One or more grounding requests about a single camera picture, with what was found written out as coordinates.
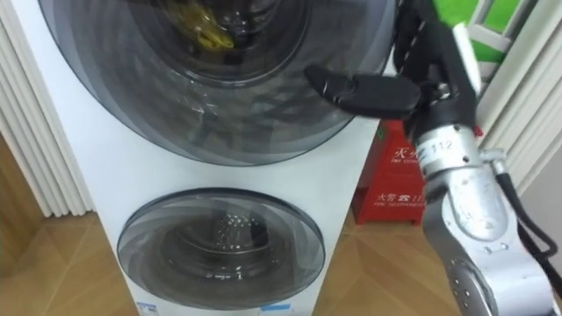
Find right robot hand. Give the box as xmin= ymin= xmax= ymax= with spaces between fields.
xmin=304 ymin=0 xmax=483 ymax=138

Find white stacked washing machines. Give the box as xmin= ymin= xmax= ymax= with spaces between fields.
xmin=9 ymin=0 xmax=401 ymax=316

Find yellow cloth in drum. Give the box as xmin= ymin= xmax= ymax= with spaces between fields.
xmin=173 ymin=0 xmax=236 ymax=51

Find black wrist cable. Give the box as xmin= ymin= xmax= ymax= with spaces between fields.
xmin=480 ymin=147 xmax=562 ymax=304

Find red fire extinguisher box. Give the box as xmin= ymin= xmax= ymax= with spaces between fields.
xmin=350 ymin=118 xmax=484 ymax=226

